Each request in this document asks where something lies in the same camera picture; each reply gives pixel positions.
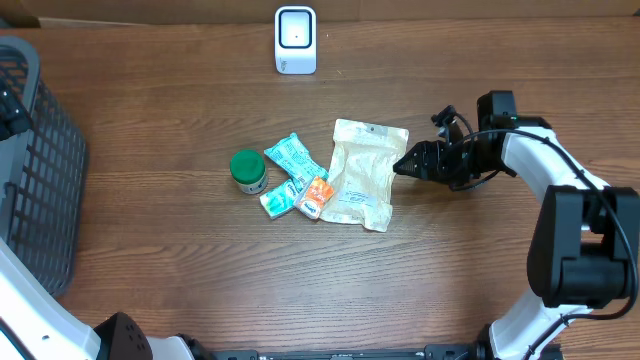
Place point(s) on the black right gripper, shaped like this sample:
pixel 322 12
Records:
pixel 444 170

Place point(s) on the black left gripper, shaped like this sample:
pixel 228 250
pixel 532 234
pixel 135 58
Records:
pixel 19 119

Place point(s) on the beige resealable pouch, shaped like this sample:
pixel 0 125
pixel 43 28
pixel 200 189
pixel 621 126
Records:
pixel 361 173

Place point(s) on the orange tissue packet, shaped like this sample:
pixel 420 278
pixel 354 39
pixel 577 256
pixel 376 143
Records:
pixel 313 198

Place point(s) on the teal snack packet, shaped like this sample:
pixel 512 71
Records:
pixel 294 158

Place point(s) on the small green white box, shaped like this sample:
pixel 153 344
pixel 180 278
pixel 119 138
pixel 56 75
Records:
pixel 279 200

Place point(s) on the green lid Knorr jar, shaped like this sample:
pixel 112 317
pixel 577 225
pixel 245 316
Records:
pixel 248 169

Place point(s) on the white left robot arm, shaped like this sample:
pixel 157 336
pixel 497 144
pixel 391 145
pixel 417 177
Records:
pixel 38 327

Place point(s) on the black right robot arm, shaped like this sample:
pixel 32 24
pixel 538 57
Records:
pixel 582 262

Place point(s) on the white barcode scanner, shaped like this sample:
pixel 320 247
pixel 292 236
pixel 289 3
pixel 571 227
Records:
pixel 295 40

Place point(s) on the black mesh basket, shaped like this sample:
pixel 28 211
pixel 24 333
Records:
pixel 43 175

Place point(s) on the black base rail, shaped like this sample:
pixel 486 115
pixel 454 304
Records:
pixel 350 355

